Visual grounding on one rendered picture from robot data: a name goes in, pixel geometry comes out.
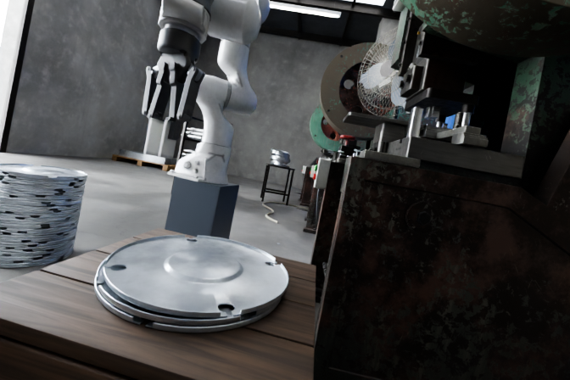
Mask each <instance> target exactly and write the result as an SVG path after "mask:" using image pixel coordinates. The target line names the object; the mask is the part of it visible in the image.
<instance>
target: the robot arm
mask: <svg viewBox="0 0 570 380"><path fill-rule="evenodd" d="M269 12H270V0H162V5H161V10H160V14H159V22H158V24H159V26H160V28H161V29H162V30H161V31H160V34H159V41H158V50H159V52H160V54H161V56H160V59H159V62H158V65H157V66H155V67H153V68H152V67H150V66H148V67H147V69H146V71H147V83H146V88H145V94H144V100H143V107H142V114H143V115H146V116H147V117H148V118H149V122H148V129H147V138H146V142H145V147H144V151H143V153H144V154H149V155H154V156H159V157H161V158H167V159H173V155H174V151H175V146H176V141H177V140H178V138H179V134H180V129H181V125H182V124H183V122H186V121H187V122H190V121H191V119H192V117H193V111H194V107H195V103H196V102H197V103H198V105H199V107H200V108H201V110H202V113H203V116H204V132H203V137H202V142H200V143H198V144H197V148H196V149H195V150H196V151H195V152H193V153H191V154H189V155H187V156H185V157H183V158H181V159H179V161H178V162H177V165H176V168H175V171H174V170H170V171H169V172H168V173H167V174H168V175H172V176H178V177H181V178H185V179H188V180H192V181H196V182H208V183H214V184H228V179H227V168H228V162H229V159H230V156H231V150H232V149H231V146H232V137H233V132H234V130H233V127H232V125H231V124H230V123H229V122H228V121H227V120H226V119H225V117H224V115H223V110H224V111H226V112H230V113H234V114H236V115H251V114H252V113H253V112H254V110H255V108H256V106H257V96H256V94H255V93H254V91H253V89H252V88H251V86H250V85H249V80H248V74H247V65H248V59H249V47H250V43H251V42H252V41H254V40H255V39H256V38H257V36H258V34H259V31H260V25H262V24H263V23H264V22H265V20H266V18H267V16H268V14H269ZM207 36H212V37H215V38H219V39H221V45H220V50H219V54H218V59H217V61H218V65H219V66H220V67H221V69H222V70H223V71H224V72H225V73H226V76H227V78H228V81H226V80H223V79H221V78H218V77H215V76H212V75H206V74H205V73H204V72H203V71H202V70H200V69H198V68H197V67H195V63H197V62H198V58H199V54H200V49H201V44H202V43H203V42H205V41H206V38H207ZM167 83H168V84H167ZM170 93H171V95H170ZM169 97H170V117H166V120H162V119H163V116H164V113H165V109H166V106H167V104H168V101H169ZM185 113H186V114H185Z"/></svg>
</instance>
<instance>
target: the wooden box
mask: <svg viewBox="0 0 570 380"><path fill-rule="evenodd" d="M168 235H185V238H191V239H193V238H196V237H194V236H190V235H187V234H182V233H179V232H173V231H169V230H165V229H161V228H157V229H154V230H152V231H149V232H145V233H143V234H140V235H137V236H135V237H130V238H127V239H125V240H123V241H120V242H118V243H113V244H110V245H108V246H105V247H103V248H100V249H97V250H96V251H95V250H93V251H91V252H88V253H86V254H82V255H79V256H76V257H74V258H71V259H68V260H65V261H62V262H59V263H57V264H54V265H50V266H48V267H45V268H42V269H41V270H40V271H33V272H30V273H28V274H25V275H23V276H20V277H16V278H13V279H11V280H8V281H6V282H1V283H0V380H314V351H315V350H314V347H315V313H316V309H315V307H316V265H311V264H307V263H304V262H299V261H296V260H290V259H286V258H283V257H278V256H275V255H273V257H275V258H276V262H277V264H274V265H281V264H283V266H284V267H285V268H286V270H287V272H288V277H289V281H288V288H287V290H286V291H285V293H284V294H283V296H282V297H281V301H280V302H279V304H278V305H277V307H276V308H275V309H274V310H273V311H272V312H271V313H270V314H268V315H267V316H265V317H263V318H261V319H259V320H258V321H255V322H253V323H250V324H248V325H246V326H242V327H237V328H233V329H229V330H225V331H219V332H169V331H163V330H158V329H153V328H150V327H145V326H146V325H147V324H148V323H149V322H155V321H151V320H148V319H145V318H142V317H141V319H142V320H143V323H141V324H140V325H137V324H135V323H133V322H130V321H127V320H125V319H123V318H121V317H119V316H117V315H116V314H114V313H112V312H111V311H110V310H108V309H107V308H106V307H105V306H103V304H102V303H101V302H100V301H99V299H98V297H97V295H96V293H95V289H94V281H95V277H96V275H97V271H98V268H99V266H100V265H101V263H102V262H103V261H104V260H105V259H106V258H107V257H109V256H110V255H111V254H112V253H113V252H114V251H116V250H117V249H119V248H120V247H122V246H124V245H127V244H128V243H132V242H135V241H138V240H141V239H145V238H153V237H159V236H168Z"/></svg>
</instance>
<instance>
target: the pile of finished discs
mask: <svg viewBox="0 0 570 380"><path fill-rule="evenodd" d="M107 258H108V257H107ZM107 258H106V259H107ZM106 259H105V260H104V261H103V262H102V263H101V265H100V266H99V268H98V271H97V275H96V277H95V281H94V289H95V293H96V295H97V297H98V299H99V301H100V302H101V303H102V304H103V306H105V307H106V308H107V309H108V310H110V311H111V312H112V313H114V314H116V315H117V316H119V317H121V318H123V319H125V320H127V321H130V322H133V323H135V324H137V325H140V324H141V323H143V320H142V319H141V317H142V318H145V319H148V320H151V321H155V322H149V323H148V324H147V325H146V326H145V327H150V328H153V329H158V330H163V331H169V332H177V333H211V332H219V331H225V330H229V329H233V328H237V327H242V326H246V325H248V324H250V323H253V322H255V321H258V320H259V319H261V318H263V317H265V316H267V315H268V314H270V313H271V312H272V311H273V310H274V309H275V308H276V307H277V305H278V304H279V302H280V301H281V298H280V299H279V300H277V301H276V302H274V303H273V304H271V305H268V306H266V307H265V308H263V309H260V310H256V311H253V312H250V313H247V314H242V315H238V316H233V315H232V311H234V310H235V309H234V307H233V306H231V305H227V304H225V305H219V306H218V310H220V311H221V312H226V314H227V316H226V317H211V318H202V317H186V316H173V315H168V314H164V313H160V312H157V311H153V310H148V309H145V308H143V307H140V306H138V305H135V304H133V303H131V302H129V301H127V300H125V299H123V298H121V297H120V296H119V295H117V294H116V293H115V292H114V291H112V290H111V288H110V287H109V286H108V284H107V283H106V281H105V280H104V277H103V269H104V268H105V267H104V266H105V261H106ZM105 269H110V270H111V271H123V270H125V269H126V267H125V266H122V265H116V266H112V267H111V268H105Z"/></svg>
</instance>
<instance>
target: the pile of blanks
mask: <svg viewBox="0 0 570 380"><path fill-rule="evenodd" d="M86 181H87V176H86V177H82V178H53V177H51V178H50V177H39V176H24V175H18V174H13V173H8V172H3V171H0V268H23V267H32V266H39V265H47V264H51V263H54V262H57V261H59V260H63V259H65V258H67V257H68V256H70V255H71V254H72V252H73V248H74V243H75V237H76V233H77V227H78V223H79V217H80V213H81V203H82V200H83V194H84V191H85V186H86V183H85V182H86Z"/></svg>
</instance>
